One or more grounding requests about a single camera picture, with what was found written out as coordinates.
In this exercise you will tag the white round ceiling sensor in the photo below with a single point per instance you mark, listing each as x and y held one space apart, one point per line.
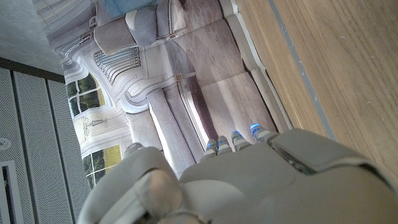
3 143

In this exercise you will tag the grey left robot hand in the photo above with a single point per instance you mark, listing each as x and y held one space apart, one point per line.
264 186

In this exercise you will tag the printed sofa room backdrop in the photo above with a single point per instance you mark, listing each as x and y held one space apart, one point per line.
217 62

